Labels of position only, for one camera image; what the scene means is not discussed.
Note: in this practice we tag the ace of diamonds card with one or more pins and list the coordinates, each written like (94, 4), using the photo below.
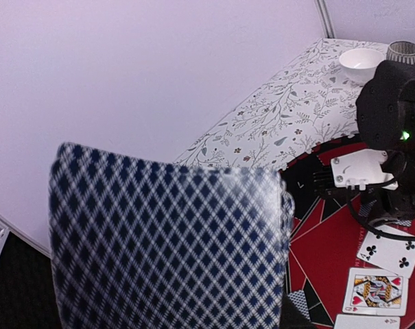
(343, 321)

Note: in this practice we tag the round red black poker mat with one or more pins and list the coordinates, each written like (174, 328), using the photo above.
(324, 241)

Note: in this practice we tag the face down community card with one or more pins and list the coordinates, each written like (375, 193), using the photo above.
(370, 211)

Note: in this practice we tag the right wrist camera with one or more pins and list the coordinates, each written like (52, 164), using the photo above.
(357, 170)

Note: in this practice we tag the white ceramic bowl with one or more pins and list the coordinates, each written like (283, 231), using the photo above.
(359, 65)

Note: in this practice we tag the right aluminium corner post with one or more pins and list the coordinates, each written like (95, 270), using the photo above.
(325, 18)

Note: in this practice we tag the aluminium poker chip case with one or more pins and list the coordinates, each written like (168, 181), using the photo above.
(27, 298)

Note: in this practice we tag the striped grey mug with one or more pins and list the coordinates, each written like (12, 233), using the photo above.
(401, 51)

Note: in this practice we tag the three of clubs card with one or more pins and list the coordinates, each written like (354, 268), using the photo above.
(392, 255)

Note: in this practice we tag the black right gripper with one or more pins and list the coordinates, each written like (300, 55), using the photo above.
(386, 122)

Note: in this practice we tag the dealt card seat five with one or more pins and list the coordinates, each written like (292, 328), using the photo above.
(298, 299)

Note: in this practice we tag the queen of hearts card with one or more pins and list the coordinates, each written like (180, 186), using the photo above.
(375, 292)

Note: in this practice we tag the blue card deck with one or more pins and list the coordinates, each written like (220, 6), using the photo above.
(142, 244)

